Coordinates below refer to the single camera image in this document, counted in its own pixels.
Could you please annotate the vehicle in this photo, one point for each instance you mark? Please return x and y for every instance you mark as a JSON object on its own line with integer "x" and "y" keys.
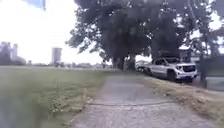
{"x": 140, "y": 65}

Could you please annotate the row of large trees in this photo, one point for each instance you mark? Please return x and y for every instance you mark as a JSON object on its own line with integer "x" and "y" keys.
{"x": 133, "y": 33}

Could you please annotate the tall grey tower building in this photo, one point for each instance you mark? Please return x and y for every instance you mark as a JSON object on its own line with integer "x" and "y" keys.
{"x": 56, "y": 55}

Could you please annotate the dry grass verge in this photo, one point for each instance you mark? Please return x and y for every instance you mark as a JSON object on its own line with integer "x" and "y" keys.
{"x": 193, "y": 98}

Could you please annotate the white pickup truck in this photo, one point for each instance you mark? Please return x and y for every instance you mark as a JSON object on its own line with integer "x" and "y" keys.
{"x": 171, "y": 68}

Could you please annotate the grey asphalt road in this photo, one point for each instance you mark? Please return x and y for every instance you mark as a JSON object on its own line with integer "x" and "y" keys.
{"x": 215, "y": 83}

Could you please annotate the wide grass field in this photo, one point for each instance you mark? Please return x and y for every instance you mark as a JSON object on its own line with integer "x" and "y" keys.
{"x": 40, "y": 90}

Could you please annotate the distant grey building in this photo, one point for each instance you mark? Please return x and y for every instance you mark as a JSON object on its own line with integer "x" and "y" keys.
{"x": 10, "y": 55}

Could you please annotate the wooden utility pole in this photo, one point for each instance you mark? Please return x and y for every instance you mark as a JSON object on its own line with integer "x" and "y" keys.
{"x": 200, "y": 43}

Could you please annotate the grey concrete pavement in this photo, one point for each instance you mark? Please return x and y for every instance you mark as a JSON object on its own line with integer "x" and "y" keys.
{"x": 133, "y": 100}

